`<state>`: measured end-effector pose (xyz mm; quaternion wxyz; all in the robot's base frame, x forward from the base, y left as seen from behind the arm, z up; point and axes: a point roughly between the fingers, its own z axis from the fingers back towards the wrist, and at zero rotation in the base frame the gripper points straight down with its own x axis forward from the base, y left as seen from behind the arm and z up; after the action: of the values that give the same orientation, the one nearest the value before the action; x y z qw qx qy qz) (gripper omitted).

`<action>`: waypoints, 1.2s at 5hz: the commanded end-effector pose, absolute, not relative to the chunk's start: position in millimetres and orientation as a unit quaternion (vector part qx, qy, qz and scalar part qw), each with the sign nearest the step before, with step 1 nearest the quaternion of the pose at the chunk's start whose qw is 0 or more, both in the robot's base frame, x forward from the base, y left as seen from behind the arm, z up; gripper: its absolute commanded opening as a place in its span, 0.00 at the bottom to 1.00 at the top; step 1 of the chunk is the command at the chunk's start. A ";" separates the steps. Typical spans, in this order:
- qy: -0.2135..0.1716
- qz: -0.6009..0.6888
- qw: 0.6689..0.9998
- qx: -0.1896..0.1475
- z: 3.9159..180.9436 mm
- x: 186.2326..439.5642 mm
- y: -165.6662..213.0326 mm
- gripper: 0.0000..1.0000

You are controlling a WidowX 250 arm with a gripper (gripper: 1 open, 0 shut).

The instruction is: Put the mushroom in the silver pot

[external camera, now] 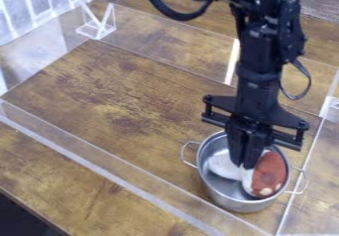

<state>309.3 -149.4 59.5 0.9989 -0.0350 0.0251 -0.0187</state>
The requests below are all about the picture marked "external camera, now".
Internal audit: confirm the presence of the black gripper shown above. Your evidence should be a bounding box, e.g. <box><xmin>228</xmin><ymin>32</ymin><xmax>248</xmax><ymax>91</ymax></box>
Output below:
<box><xmin>202</xmin><ymin>95</ymin><xmax>310</xmax><ymax>170</ymax></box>

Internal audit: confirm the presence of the red white plush mushroom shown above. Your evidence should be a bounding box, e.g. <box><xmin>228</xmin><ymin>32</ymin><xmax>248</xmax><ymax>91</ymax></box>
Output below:
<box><xmin>208</xmin><ymin>150</ymin><xmax>288</xmax><ymax>198</ymax></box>

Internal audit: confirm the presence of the silver metal pot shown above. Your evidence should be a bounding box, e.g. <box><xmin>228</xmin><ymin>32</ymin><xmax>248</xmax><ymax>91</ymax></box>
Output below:
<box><xmin>181</xmin><ymin>132</ymin><xmax>309</xmax><ymax>213</ymax></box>

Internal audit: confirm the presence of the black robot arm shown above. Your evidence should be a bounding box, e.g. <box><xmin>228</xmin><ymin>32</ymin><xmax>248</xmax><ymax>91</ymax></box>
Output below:
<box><xmin>197</xmin><ymin>0</ymin><xmax>309</xmax><ymax>169</ymax></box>

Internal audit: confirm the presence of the clear acrylic triangle bracket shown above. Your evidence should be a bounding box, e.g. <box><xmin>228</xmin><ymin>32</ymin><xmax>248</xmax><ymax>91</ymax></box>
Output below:
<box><xmin>77</xmin><ymin>3</ymin><xmax>117</xmax><ymax>40</ymax></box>

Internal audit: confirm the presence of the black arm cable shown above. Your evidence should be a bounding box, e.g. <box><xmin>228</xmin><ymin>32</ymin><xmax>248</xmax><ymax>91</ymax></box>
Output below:
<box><xmin>138</xmin><ymin>0</ymin><xmax>217</xmax><ymax>22</ymax></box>

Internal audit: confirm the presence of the clear acrylic enclosure wall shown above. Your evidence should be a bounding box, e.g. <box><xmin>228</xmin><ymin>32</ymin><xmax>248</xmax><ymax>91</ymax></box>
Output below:
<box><xmin>0</xmin><ymin>0</ymin><xmax>339</xmax><ymax>236</ymax></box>

